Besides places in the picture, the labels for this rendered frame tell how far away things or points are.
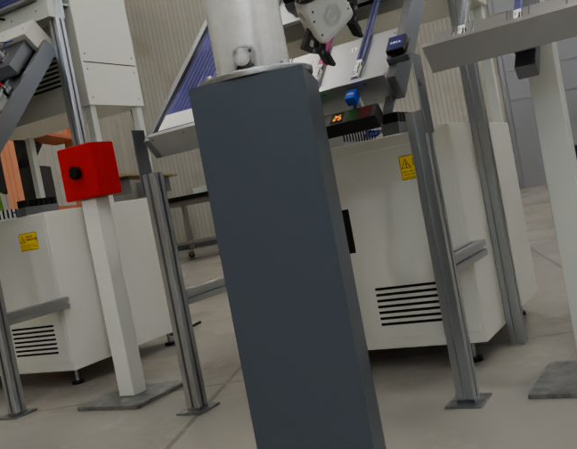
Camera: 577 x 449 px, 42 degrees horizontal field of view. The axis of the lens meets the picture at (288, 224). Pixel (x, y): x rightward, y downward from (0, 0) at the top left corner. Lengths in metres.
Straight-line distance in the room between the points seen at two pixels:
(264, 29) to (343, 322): 0.47
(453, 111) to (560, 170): 10.48
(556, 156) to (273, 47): 0.73
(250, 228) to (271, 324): 0.15
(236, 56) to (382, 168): 0.89
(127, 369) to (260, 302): 1.23
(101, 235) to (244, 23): 1.24
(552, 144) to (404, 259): 0.53
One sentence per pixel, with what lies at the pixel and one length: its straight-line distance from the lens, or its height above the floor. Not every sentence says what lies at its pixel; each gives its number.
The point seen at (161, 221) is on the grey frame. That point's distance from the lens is 1.99.
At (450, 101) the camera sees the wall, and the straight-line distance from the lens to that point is 12.16.
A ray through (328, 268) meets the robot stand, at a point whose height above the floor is 0.39.
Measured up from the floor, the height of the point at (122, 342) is 0.18.
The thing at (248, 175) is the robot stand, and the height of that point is 0.55.
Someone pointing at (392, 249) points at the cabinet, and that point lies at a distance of 2.00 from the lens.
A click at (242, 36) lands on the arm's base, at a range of 1.20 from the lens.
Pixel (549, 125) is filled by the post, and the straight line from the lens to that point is 1.69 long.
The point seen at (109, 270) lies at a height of 0.40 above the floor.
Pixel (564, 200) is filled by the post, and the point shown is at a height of 0.40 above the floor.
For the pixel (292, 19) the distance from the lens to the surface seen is 2.10.
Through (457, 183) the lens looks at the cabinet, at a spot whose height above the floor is 0.47.
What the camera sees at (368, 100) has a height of 0.69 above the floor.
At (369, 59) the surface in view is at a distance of 1.75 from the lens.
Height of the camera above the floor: 0.51
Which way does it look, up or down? 2 degrees down
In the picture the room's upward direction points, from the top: 11 degrees counter-clockwise
